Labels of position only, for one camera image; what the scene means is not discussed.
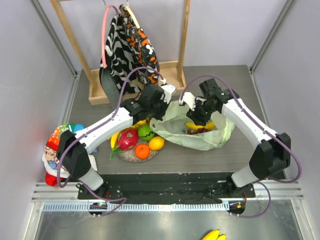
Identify dark fake grapes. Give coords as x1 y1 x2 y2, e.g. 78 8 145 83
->
187 127 211 135

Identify green avocado print plastic bag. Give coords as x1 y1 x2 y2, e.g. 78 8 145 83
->
149 100 235 151

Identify green fake lime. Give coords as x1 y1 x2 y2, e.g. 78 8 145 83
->
138 124 155 142

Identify yellow fake lemon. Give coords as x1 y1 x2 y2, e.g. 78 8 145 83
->
148 136 165 151

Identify red fake dragon fruit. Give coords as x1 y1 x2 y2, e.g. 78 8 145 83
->
110 128 139 159

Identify orange fake orange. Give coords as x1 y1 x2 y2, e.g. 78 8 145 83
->
134 144 150 160

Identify yellow fake banana bunch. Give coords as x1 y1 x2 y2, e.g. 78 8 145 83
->
109 119 149 150

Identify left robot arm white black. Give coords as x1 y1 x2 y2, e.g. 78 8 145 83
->
56 83 176 200

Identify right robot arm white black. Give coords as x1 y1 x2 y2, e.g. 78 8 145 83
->
179 78 291 198

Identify wooden clothes rack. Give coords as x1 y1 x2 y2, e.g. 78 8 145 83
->
49 0 191 106

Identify orange grey camouflage garment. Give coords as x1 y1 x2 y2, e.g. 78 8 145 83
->
119 4 160 71

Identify black white zebra garment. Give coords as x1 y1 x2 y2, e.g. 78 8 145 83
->
99 13 135 108

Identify glass plate with rice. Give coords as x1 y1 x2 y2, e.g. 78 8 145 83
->
117 137 165 163

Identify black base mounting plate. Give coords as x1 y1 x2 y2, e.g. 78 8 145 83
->
77 172 256 205

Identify wooden clothes hanger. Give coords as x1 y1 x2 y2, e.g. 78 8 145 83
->
124 2 141 29

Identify pink clothes hanger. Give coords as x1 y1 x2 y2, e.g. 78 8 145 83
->
101 4 119 69

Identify colourful cartoon print cloth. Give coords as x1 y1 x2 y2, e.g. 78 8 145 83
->
42 122 85 187

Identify yellow bananas at bottom edge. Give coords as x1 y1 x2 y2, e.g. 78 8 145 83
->
201 229 227 240

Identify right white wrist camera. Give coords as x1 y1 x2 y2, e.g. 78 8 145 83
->
178 92 197 112

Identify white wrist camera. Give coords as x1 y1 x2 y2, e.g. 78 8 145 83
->
178 92 197 112
159 78 177 104

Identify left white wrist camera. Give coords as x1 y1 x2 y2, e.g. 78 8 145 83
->
159 78 177 104

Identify white slotted cable duct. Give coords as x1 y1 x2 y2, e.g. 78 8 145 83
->
42 201 230 212

